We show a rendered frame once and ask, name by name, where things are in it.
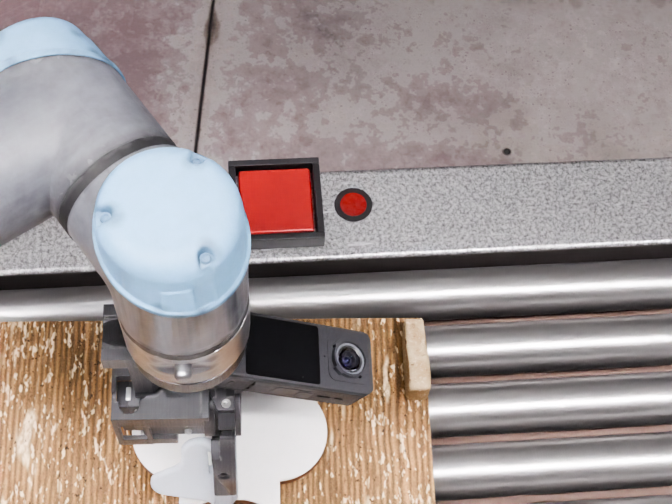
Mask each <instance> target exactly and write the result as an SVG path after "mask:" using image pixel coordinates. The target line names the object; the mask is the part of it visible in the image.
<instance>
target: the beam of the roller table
mask: <svg viewBox="0 0 672 504"><path fill-rule="evenodd" d="M320 178H321V190H322V202H323V215H324V227H325V245H324V246H319V247H298V248H276V249H255V250H251V253H250V259H249V264H248V274H249V278H269V277H289V276H310V275H330V274H351V273H372V272H392V271H413V270H434V269H454V268H475V267H496V266H516V265H537V264H558V263H578V262H599V261H620V260H640V259H661V258H672V157H666V158H642V159H618V160H594V161H570V162H546V163H522V164H498V165H474V166H450V167H426V168H402V169H379V170H355V171H331V172H320ZM348 188H358V189H361V190H363V191H365V192H366V193H367V194H368V195H369V196H370V198H371V200H372V211H371V213H370V214H369V216H368V217H366V218H365V219H363V220H361V221H356V222H351V221H347V220H345V219H343V218H341V217H340V216H339V215H338V214H337V212H336V210H335V206H334V202H335V198H336V196H337V195H338V194H339V193H340V192H341V191H343V190H345V189H348ZM103 285H106V284H105V282H104V281H103V279H102V278H101V276H100V275H99V274H98V272H97V271H96V270H95V268H94V267H93V265H92V264H91V263H90V261H89V260H88V259H87V257H86V256H85V255H84V253H83V252H82V251H81V249H80V248H79V247H78V245H77V244H76V243H75V241H74V240H73V239H71V238H70V237H69V236H68V234H67V233H66V231H65V230H64V229H63V227H62V226H61V225H60V223H59V222H58V221H57V219H56V218H55V217H54V216H53V217H51V218H49V219H48V220H46V221H44V222H43V223H41V224H39V225H37V226H36V227H34V228H32V229H30V230H29V231H27V232H25V233H23V234H22V235H20V236H18V237H16V238H15V239H13V240H11V241H9V242H8V243H6V244H4V245H2V246H1V247H0V290H21V289H41V288H62V287H83V286H103Z"/></svg>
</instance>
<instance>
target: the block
mask: <svg viewBox="0 0 672 504"><path fill-rule="evenodd" d="M402 350H403V372H404V385H405V397H406V399H407V400H426V399H427V397H428V395H429V391H430V388H431V372H430V364H429V357H428V350H427V343H426V335H425V328H424V322H423V320H419V319H406V320H404V324H403V332H402Z"/></svg>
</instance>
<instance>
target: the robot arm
mask: <svg viewBox="0 0 672 504"><path fill-rule="evenodd" d="M53 216H54V217H55V218H56V219H57V221H58V222H59V223H60V225H61V226H62V227H63V229H64V230H65V231H66V233H67V234H68V236H69V237H70V238H71V239H73V240H74V241H75V243H76V244H77V245H78V247H79V248H80V249H81V251H82V252H83V253H84V255H85V256H86V257H87V259H88V260H89V261H90V263H91V264H92V265H93V267H94V268H95V270H96V271H97V272H98V274H99V275H100V276H101V278H102V279H103V281H104V282H105V284H106V285H107V287H108V289H109V290H110V292H111V296H112V299H113V303H114V304H103V337H102V347H101V363H102V366H103V369H106V368H112V384H111V394H112V402H111V422H112V425H113V428H114V431H115V434H116V437H117V439H118V442H119V445H142V444H161V443H178V438H179V434H187V435H189V434H205V437H195V438H192V439H189V440H187V441H186V442H185V443H184V444H183V445H182V447H181V460H180V462H179V463H178V464H176V465H175V466H172V467H169V468H167V469H164V470H162V471H159V472H157V473H155V474H153V475H152V477H151V482H150V483H151V487H152V488H153V490H154V491H156V492H157V493H159V494H162V495H169V496H176V497H182V498H189V499H196V500H203V501H208V502H210V503H211V504H233V503H234V502H235V501H236V500H237V498H238V481H237V445H236V436H241V418H242V416H241V393H242V392H243V391H247V392H254V393H261V394H268V395H275V396H282V397H289V398H297V399H304V400H311V401H318V402H325V403H332V404H339V405H346V406H349V405H351V404H353V403H355V402H356V401H358V400H360V399H362V398H363V397H365V396H367V395H368V394H370V393H372V391H373V373H372V357H371V342H370V338H369V336H368V335H367V334H366V333H364V332H361V331H355V330H349V329H344V328H338V327H332V326H326V325H321V324H315V323H309V322H303V321H298V320H292V319H286V318H281V317H275V316H269V315H263V314H258V313H252V312H250V293H249V274H248V264H249V259H250V253H251V234H250V227H249V222H248V219H247V216H246V213H245V210H244V208H243V202H242V199H241V196H240V193H239V191H238V188H237V186H236V184H235V183H234V181H233V180H232V178H231V177H230V175H229V174H228V173H227V172H226V171H225V170H224V169H223V168H222V167H221V166H220V165H219V164H217V163H216V162H215V161H213V160H212V159H209V158H207V157H204V156H202V155H200V154H197V153H194V152H192V151H191V150H188V149H184V148H179V147H177V146H176V145H175V143H174V142H173V141H172V139H171V138H170V137H169V136H168V134H167V133H166V132H165V131H164V129H163V128H162V127H161V126H160V124H159V123H158V122H157V121H156V119H155V118H154V117H153V116H152V114H151V113H150V112H149V111H148V109H147V108H146V107H145V106H144V104H143V103H142V102H141V101H140V99H139V98H138V97H137V96H136V94H135V93H134V92H133V91H132V90H131V88H130V87H129V86H128V85H127V83H126V80H125V77H124V75H123V74H122V72H121V71H120V69H119V68H118V67H117V66H116V65H115V64H114V63H113V62H112V61H110V60H109V59H108V58H107V57H106V56H105V55H104V54H103V53H102V52H101V51H100V49H99V48H98V47H97V46H96V45H95V44H94V43H93V42H92V41H91V39H89V38H88V37H87V36H85V35H84V34H83V32H82V31H81V30H80V29H78V28H77V27H76V26H75V25H73V24H71V23H70V22H68V21H65V20H62V19H59V18H53V17H37V18H31V19H27V20H24V21H21V22H18V23H15V24H13V25H11V26H9V27H7V28H5V29H4V30H2V31H0V247H1V246H2V245H4V244H6V243H8V242H9V241H11V240H13V239H15V238H16V237H18V236H20V235H22V234H23V233H25V232H27V231H29V230H30V229H32V228H34V227H36V226H37V225H39V224H41V223H43V222H44V221H46V220H48V219H49V218H51V217H53ZM117 381H121V382H118V383H117ZM129 381H130V382H129ZM116 397H117V401H116ZM121 427H123V429H124V430H141V435H123V433H122V430H121ZM235 431H236V435H235ZM206 436H212V439H210V438H207V437H206ZM208 452H210V453H211V460H212V465H209V462H208Z"/></svg>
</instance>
